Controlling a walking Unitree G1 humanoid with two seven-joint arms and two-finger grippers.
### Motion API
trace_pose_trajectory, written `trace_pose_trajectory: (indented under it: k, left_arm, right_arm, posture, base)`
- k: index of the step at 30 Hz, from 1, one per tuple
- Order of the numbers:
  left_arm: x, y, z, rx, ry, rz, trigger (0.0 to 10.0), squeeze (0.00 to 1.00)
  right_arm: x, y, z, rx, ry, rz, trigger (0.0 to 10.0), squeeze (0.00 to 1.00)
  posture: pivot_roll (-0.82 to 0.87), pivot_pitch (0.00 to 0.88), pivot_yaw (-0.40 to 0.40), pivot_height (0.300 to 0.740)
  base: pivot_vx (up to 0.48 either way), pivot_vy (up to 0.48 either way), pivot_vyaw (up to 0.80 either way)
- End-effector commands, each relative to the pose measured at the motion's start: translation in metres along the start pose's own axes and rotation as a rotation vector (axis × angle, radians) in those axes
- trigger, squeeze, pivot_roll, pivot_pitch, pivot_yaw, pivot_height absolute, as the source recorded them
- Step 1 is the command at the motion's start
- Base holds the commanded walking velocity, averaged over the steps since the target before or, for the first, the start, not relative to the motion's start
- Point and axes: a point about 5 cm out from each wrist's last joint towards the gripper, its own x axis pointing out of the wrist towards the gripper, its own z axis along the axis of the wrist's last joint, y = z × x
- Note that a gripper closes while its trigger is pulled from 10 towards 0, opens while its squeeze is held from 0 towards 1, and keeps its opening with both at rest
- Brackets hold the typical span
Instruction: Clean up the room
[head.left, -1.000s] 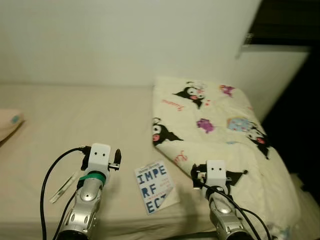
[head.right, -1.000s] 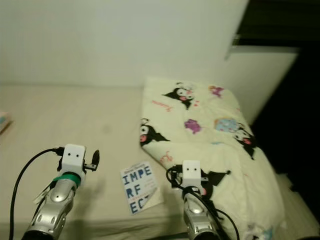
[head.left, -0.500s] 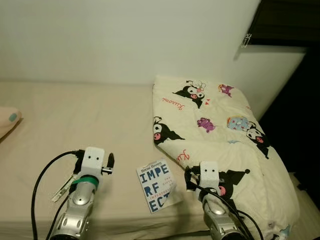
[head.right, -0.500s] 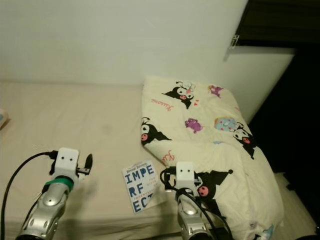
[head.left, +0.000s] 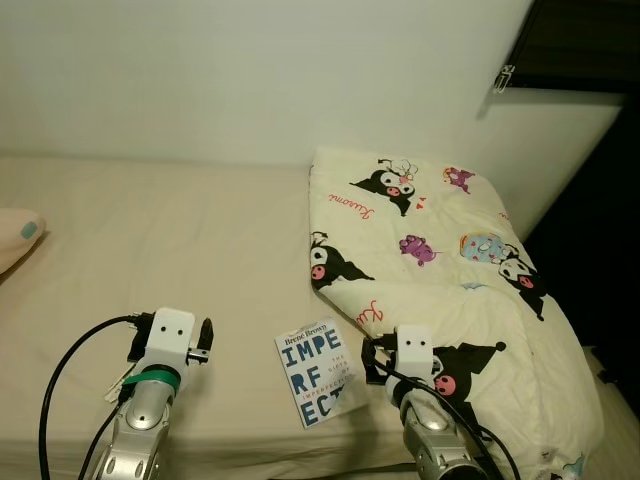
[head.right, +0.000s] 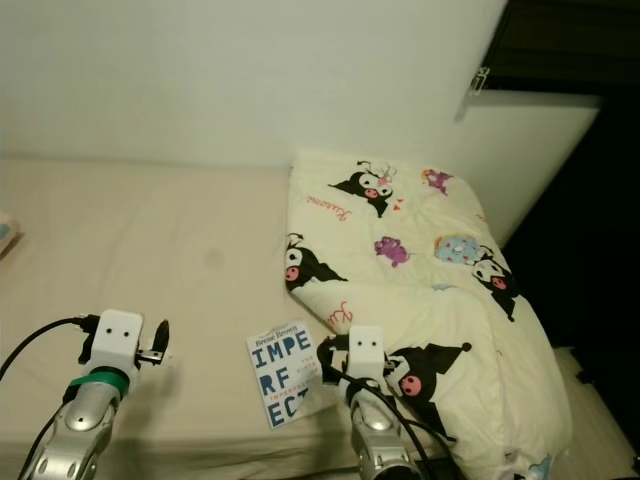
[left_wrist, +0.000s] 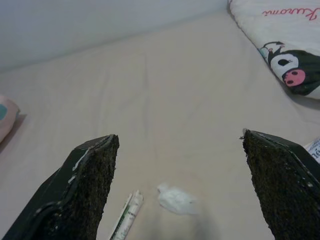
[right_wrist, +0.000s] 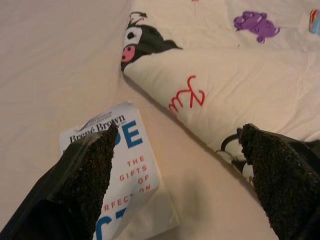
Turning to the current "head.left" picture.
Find white book blue letters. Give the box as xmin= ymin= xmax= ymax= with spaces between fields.
xmin=274 ymin=318 xmax=369 ymax=431

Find pink pillow orange blotches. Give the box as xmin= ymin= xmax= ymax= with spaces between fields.
xmin=0 ymin=207 xmax=48 ymax=281

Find cream cartoon print quilt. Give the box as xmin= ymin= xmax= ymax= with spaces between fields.
xmin=308 ymin=147 xmax=606 ymax=480

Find beige sheeted mattress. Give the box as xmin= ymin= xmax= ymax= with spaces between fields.
xmin=0 ymin=155 xmax=640 ymax=480

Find silver window latch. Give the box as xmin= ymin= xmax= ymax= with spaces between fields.
xmin=494 ymin=64 xmax=517 ymax=93

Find dark window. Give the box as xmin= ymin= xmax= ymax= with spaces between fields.
xmin=490 ymin=0 xmax=640 ymax=97

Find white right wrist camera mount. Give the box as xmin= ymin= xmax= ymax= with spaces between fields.
xmin=395 ymin=326 xmax=435 ymax=389

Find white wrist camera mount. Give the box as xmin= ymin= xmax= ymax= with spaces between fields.
xmin=140 ymin=308 xmax=197 ymax=373
xmin=395 ymin=326 xmax=435 ymax=389

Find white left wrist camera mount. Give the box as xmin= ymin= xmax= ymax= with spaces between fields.
xmin=140 ymin=308 xmax=197 ymax=373

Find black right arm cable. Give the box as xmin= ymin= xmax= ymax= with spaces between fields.
xmin=362 ymin=338 xmax=521 ymax=480

